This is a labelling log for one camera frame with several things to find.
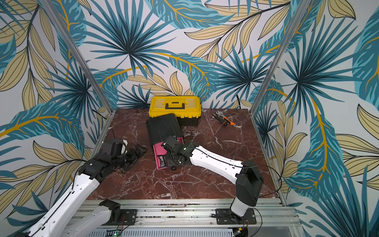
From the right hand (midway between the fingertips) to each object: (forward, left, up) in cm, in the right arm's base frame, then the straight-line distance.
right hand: (170, 160), depth 79 cm
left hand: (0, +13, +5) cm, 14 cm away
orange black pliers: (+44, -37, -12) cm, 59 cm away
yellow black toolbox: (+35, -10, +4) cm, 36 cm away
